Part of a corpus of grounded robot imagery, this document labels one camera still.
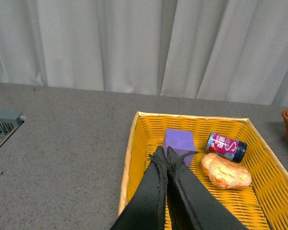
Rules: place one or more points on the small pink labelled jar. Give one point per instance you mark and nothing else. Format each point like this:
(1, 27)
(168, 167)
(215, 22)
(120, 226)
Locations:
(228, 148)

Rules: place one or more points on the grey curtain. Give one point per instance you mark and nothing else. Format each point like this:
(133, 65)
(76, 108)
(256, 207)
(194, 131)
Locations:
(225, 50)

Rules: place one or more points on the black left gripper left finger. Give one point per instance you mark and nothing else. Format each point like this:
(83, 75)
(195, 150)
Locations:
(146, 209)

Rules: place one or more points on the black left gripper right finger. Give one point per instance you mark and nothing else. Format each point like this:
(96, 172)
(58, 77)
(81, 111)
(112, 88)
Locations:
(191, 206)

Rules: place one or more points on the yellow woven basket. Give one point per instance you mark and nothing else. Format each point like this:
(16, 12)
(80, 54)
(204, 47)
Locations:
(261, 206)

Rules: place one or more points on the grey green plastic crate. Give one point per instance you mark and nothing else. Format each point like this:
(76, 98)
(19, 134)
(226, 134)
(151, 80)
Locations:
(10, 121)

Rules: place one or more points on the toy bread roll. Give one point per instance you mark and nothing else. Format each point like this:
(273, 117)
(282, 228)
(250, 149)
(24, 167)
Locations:
(225, 174)

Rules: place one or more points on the purple foam cube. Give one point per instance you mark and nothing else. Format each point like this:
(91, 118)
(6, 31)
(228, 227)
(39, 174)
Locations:
(181, 141)

